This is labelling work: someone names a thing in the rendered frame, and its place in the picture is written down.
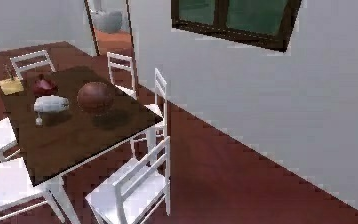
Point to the brown basketball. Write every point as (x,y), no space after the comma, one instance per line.
(95,97)

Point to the brown wooden dining table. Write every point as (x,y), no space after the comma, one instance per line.
(70,140)

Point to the dark framed window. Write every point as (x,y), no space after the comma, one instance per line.
(240,16)

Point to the dark red apple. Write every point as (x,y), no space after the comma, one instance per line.
(44,86)

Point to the yellow notepad with pencil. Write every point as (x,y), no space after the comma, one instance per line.
(11,86)

